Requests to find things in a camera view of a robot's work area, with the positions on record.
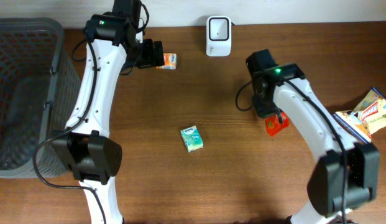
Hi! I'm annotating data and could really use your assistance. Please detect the green tissue pack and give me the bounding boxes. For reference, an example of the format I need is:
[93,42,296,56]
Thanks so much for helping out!
[180,126,204,152]

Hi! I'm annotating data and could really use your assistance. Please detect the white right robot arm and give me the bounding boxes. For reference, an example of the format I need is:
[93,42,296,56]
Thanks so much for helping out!
[246,49,380,224]

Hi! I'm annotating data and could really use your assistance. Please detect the grey plastic basket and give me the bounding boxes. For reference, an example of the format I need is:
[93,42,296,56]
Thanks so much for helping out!
[0,18,81,179]

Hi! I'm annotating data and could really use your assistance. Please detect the orange tissue pack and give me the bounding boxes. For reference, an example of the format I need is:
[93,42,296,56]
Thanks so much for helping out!
[157,53,177,70]

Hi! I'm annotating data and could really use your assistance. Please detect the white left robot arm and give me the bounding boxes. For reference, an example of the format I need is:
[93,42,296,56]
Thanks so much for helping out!
[51,0,165,223]

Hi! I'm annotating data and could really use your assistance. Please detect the white barcode scanner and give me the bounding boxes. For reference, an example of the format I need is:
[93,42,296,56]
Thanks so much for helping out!
[206,16,232,57]

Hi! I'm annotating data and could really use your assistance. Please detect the red snack bag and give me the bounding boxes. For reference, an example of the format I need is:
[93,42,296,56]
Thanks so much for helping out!
[265,112,290,136]

